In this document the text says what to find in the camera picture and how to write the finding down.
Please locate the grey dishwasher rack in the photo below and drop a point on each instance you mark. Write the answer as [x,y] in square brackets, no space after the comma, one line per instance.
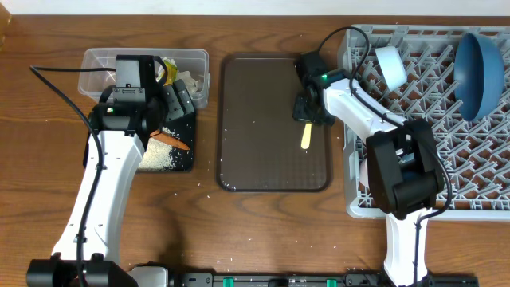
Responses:
[476,153]

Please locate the brown serving tray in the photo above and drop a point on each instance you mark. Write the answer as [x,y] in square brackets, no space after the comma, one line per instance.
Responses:
[259,142]

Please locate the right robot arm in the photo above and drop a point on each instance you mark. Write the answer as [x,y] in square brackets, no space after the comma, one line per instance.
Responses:
[401,168]

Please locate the light blue small bowl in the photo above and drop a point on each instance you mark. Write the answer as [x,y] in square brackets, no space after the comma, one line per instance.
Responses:
[392,67]

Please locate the clear plastic waste bin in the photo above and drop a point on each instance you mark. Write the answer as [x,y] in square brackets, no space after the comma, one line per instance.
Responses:
[192,61]

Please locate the pink plastic cup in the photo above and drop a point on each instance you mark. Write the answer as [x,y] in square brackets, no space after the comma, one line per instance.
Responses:
[363,173]

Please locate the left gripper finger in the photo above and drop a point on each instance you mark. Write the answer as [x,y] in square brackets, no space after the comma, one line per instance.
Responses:
[175,110]
[184,98]

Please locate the snack wrapper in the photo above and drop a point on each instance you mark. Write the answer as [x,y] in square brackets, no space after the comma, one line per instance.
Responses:
[173,74]

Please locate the orange carrot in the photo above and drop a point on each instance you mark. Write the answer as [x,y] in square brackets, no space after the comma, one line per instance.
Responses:
[169,140]

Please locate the pile of white rice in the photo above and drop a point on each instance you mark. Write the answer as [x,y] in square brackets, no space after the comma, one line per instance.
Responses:
[157,157]

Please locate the black rectangular tray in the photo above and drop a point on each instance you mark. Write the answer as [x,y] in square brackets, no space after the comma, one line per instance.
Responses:
[183,159]

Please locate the dark blue bowl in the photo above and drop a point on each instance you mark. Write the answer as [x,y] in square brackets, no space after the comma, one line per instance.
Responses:
[479,72]

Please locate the yellow plastic spoon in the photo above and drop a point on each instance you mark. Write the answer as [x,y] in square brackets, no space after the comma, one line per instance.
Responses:
[306,137]

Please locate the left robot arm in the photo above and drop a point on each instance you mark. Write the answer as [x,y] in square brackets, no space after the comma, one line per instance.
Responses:
[88,251]

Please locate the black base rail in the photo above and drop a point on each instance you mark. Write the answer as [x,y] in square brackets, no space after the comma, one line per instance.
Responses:
[359,278]

